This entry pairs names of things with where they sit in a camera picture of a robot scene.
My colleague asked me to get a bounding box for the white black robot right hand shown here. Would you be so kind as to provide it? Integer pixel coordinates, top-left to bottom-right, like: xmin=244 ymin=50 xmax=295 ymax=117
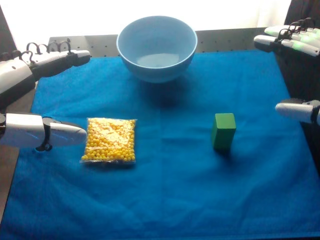
xmin=253 ymin=17 xmax=320 ymax=125

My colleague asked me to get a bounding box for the bag of yellow beads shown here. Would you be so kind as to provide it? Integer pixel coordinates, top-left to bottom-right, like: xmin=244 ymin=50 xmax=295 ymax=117
xmin=79 ymin=117 xmax=137 ymax=165

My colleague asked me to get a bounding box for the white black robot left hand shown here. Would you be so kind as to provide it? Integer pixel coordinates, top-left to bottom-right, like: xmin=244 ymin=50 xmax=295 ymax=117
xmin=0 ymin=41 xmax=91 ymax=153

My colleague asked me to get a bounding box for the blue cloth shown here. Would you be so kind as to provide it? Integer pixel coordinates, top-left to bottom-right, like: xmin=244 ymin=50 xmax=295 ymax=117
xmin=0 ymin=49 xmax=320 ymax=240

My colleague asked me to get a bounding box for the light blue bowl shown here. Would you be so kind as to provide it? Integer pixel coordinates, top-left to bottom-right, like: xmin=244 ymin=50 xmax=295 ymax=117
xmin=116 ymin=15 xmax=198 ymax=84

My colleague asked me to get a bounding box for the dark curtain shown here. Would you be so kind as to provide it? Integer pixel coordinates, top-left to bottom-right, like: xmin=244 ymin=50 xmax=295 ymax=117
xmin=284 ymin=0 xmax=320 ymax=28

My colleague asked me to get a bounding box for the green rectangular block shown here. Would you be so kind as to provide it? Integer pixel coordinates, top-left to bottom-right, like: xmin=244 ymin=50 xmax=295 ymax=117
xmin=211 ymin=112 xmax=237 ymax=152

